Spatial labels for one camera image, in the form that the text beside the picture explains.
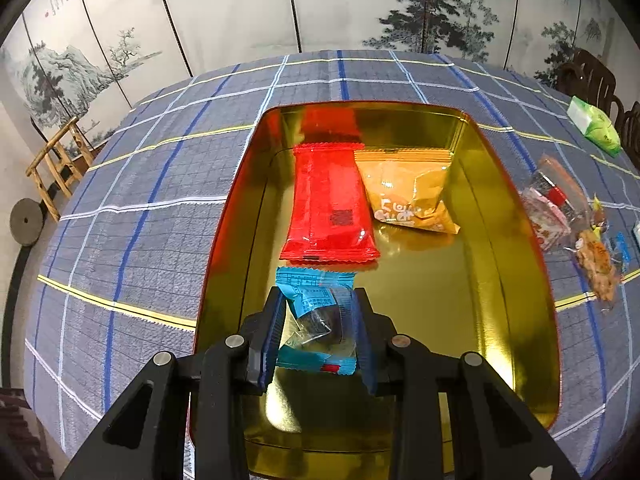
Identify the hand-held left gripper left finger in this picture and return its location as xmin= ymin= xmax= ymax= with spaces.
xmin=60 ymin=287 xmax=288 ymax=480

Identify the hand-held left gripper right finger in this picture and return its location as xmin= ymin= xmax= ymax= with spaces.
xmin=350 ymin=287 xmax=583 ymax=480

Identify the blue snack packet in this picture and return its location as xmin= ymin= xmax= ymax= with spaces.
xmin=275 ymin=266 xmax=358 ymax=376

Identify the gold metal tin box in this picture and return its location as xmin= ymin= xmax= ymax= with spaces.
xmin=187 ymin=101 xmax=561 ymax=480

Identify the clear peanut brittle packet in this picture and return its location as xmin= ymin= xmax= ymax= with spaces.
xmin=565 ymin=196 xmax=623 ymax=311

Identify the red snack packet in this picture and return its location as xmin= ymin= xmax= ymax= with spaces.
xmin=279 ymin=143 xmax=379 ymax=264

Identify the orange snack packet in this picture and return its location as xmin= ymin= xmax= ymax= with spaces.
xmin=354 ymin=149 xmax=462 ymax=235

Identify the plaid grey tablecloth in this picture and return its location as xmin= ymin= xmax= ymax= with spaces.
xmin=24 ymin=50 xmax=640 ymax=480

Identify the pink snack packet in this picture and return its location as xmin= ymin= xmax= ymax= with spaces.
xmin=520 ymin=187 xmax=572 ymax=253

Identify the clear sausage packet red label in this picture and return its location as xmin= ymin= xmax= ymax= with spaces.
xmin=531 ymin=155 xmax=591 ymax=226

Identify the round stone disc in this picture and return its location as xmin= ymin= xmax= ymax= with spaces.
xmin=10 ymin=199 xmax=43 ymax=247

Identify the small blue candy packet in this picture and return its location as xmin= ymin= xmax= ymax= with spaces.
xmin=611 ymin=232 xmax=632 ymax=266

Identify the dark slatted object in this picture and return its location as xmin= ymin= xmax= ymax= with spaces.
xmin=0 ymin=387 xmax=56 ymax=480

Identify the light wooden stand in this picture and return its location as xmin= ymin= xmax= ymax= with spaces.
xmin=26 ymin=116 xmax=96 ymax=221

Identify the green tissue pack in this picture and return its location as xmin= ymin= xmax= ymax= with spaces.
xmin=567 ymin=96 xmax=622 ymax=157

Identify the painted landscape folding screen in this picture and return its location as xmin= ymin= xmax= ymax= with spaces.
xmin=0 ymin=0 xmax=636 ymax=146

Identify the dark wooden chair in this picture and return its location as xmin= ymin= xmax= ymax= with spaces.
xmin=556 ymin=49 xmax=618 ymax=111
xmin=615 ymin=101 xmax=640 ymax=171

